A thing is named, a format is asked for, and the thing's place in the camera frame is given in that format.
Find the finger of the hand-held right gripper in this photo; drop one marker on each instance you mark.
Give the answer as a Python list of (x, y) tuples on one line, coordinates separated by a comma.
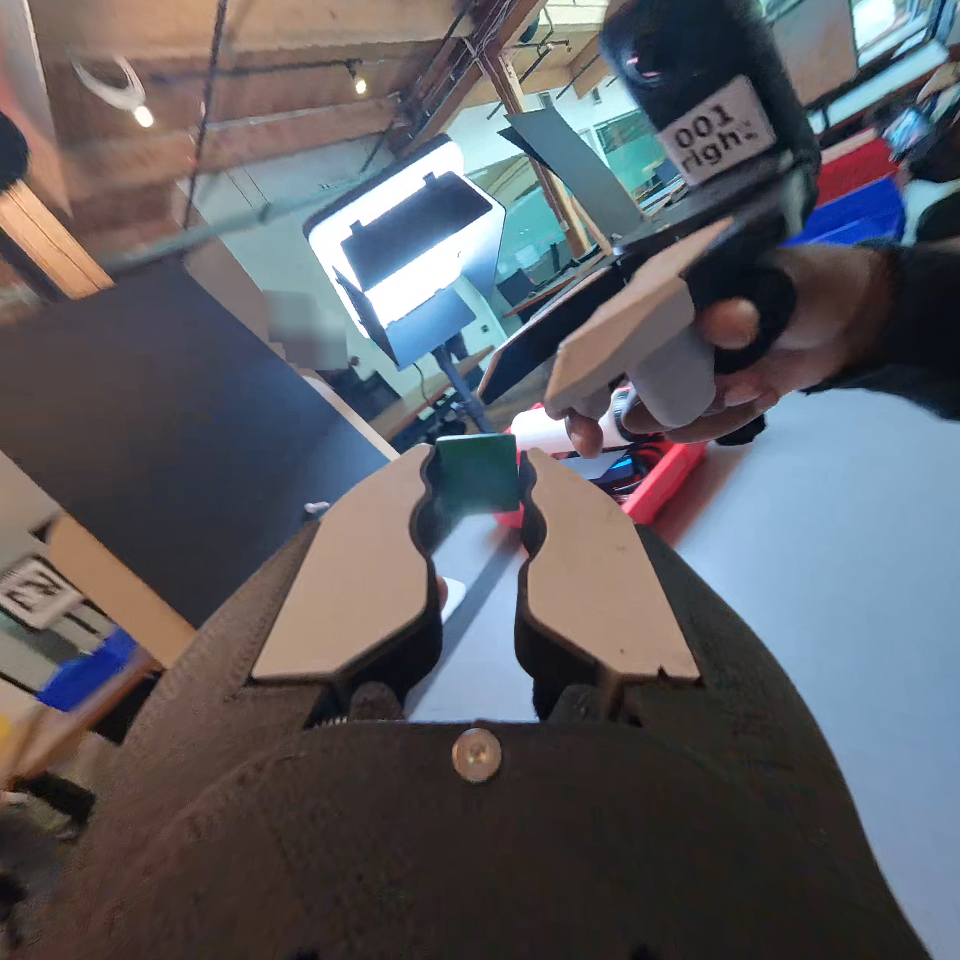
[(540, 337), (630, 330)]

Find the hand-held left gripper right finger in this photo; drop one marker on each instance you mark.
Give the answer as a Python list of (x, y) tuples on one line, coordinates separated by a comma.
[(600, 592)]

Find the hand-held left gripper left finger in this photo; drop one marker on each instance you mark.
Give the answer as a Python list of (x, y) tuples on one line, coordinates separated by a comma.
[(352, 592)]

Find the red plastic bin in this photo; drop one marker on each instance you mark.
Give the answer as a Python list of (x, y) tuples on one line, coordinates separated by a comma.
[(855, 165), (667, 480)]

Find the small green block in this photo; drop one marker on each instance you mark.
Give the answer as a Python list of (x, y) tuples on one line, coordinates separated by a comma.
[(476, 472)]

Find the person's right hand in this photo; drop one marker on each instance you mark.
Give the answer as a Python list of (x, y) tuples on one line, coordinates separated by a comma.
[(832, 315)]

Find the black light stand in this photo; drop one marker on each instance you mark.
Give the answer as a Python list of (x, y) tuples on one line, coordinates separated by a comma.
[(465, 390)]

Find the white bottle black cap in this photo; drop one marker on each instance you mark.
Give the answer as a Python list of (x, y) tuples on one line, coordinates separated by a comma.
[(536, 431)]

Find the rolling whiteboard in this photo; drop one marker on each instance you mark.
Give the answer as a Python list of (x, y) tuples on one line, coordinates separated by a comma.
[(817, 45)]

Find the dark blue pouch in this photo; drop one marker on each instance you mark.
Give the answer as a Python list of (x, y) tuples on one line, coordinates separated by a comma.
[(619, 471)]

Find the studio light panel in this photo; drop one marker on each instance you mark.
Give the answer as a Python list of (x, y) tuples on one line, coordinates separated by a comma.
[(420, 225)]

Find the black flag panel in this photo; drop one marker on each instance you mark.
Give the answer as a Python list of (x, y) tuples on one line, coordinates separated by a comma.
[(577, 172)]

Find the black wood-framed board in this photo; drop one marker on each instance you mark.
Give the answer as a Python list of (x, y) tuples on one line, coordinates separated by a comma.
[(150, 450)]

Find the ceiling spot light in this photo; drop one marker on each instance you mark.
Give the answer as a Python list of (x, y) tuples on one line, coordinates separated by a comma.
[(142, 116), (360, 85)]

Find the black-white marker sign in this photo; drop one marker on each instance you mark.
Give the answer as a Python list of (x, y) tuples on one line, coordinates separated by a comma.
[(37, 592)]

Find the metal sprinkler pipe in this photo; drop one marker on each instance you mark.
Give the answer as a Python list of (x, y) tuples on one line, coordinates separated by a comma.
[(187, 236)]

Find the black metal pole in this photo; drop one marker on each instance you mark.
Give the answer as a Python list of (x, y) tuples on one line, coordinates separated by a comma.
[(208, 90)]

